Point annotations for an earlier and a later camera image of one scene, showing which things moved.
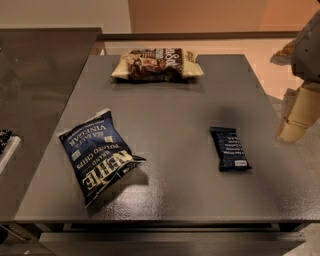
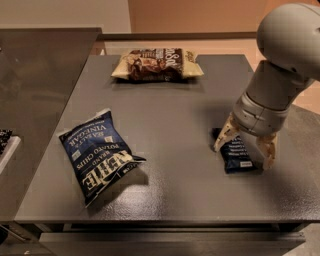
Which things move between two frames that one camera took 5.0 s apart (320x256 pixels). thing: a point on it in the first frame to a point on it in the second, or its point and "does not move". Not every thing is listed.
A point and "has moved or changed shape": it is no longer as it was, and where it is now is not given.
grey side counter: x=39 y=70 does not move
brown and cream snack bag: x=158 y=65 does not move
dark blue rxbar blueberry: x=231 y=154 has moved or changed shape
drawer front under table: x=175 y=243 does not move
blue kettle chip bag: x=98 y=155 does not move
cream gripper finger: x=285 y=55 to x=268 y=146
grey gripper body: x=308 y=53 to x=257 y=116
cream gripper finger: x=301 y=107 to x=230 y=129
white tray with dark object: x=8 y=143 does not move
